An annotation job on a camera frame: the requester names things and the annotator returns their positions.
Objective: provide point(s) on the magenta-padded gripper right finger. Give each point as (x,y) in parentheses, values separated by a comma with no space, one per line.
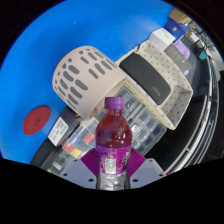
(148,171)

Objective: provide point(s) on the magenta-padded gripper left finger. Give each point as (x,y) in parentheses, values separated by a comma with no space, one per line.
(78,173)

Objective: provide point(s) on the clear purple-capped drink bottle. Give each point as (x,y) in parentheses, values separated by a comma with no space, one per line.
(113,146)

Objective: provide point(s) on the clear organizer with coloured parts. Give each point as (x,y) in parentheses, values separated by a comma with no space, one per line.
(80,141)

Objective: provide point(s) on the black flat case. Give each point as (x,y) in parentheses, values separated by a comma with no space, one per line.
(43,151)

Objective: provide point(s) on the black box with white label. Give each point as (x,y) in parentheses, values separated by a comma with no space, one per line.
(59,130)

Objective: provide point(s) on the flat round red coaster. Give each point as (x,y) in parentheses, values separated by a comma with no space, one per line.
(36,120)

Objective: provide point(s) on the dark overhead shelf unit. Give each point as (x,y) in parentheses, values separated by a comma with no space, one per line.
(196,116)

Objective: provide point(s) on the black rectangular speaker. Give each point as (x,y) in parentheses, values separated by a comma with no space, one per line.
(146,78)

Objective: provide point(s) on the beige cup with grey ovals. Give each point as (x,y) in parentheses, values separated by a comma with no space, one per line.
(83,80)

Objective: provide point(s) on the dark grey upright box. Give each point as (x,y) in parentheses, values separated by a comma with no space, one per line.
(176,60)

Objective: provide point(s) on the purple plastic bag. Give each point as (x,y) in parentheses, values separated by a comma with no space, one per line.
(182,49)

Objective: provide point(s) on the blue carton box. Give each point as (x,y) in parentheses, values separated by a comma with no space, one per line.
(176,26)

